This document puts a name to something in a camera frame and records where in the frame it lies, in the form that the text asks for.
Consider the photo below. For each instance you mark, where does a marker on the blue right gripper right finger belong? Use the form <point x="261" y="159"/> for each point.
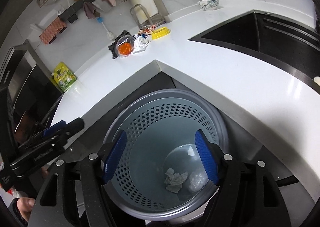
<point x="207" y="156"/>

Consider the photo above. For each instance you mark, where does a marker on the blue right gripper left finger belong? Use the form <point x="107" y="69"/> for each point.
<point x="112" y="155"/>

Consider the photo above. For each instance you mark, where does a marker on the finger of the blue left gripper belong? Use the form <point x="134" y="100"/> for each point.
<point x="48" y="132"/>

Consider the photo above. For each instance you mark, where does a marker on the white paper tissue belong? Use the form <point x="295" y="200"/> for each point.
<point x="174" y="181"/>

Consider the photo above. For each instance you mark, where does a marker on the black cloth with blue strap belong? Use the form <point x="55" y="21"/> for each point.
<point x="113" y="46"/>

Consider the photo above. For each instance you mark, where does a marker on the clear cup with orange residue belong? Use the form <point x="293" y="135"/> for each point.
<point x="125" y="45"/>

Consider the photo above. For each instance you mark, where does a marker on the grey perforated trash bin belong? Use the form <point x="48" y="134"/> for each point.
<point x="160" y="129"/>

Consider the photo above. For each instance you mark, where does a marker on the black kitchen sink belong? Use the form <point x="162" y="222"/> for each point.
<point x="274" y="39"/>

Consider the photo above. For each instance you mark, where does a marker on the person's left hand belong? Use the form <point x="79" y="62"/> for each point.
<point x="25" y="206"/>

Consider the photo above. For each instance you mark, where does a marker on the crumpled clear plastic wrap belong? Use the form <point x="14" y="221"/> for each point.
<point x="197" y="180"/>

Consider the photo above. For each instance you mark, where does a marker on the green yellow refill pouch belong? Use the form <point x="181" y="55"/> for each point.
<point x="63" y="76"/>

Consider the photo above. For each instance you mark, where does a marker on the black stove range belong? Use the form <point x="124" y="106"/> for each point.
<point x="33" y="92"/>

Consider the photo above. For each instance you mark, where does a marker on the orange patterned dish cloth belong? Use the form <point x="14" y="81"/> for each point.
<point x="54" y="28"/>

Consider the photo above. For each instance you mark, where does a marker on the blue white bottle brush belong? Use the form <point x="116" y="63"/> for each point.
<point x="110" y="35"/>

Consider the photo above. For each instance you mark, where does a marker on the dark mauve hanging cloth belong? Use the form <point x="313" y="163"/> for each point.
<point x="90" y="11"/>

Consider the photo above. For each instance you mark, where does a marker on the steel cleaver blade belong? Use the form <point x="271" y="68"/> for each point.
<point x="105" y="5"/>

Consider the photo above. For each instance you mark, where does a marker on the red white snack wrapper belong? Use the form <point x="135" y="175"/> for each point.
<point x="146" y="32"/>

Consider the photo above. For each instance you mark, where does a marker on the steel cutting board rack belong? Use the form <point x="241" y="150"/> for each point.
<point x="143" y="19"/>

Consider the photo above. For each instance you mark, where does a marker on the white floral ceramic bowl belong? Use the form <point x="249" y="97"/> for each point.
<point x="209" y="5"/>

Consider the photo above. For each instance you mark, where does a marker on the black wall rail rack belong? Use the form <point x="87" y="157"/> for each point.
<point x="70" y="13"/>

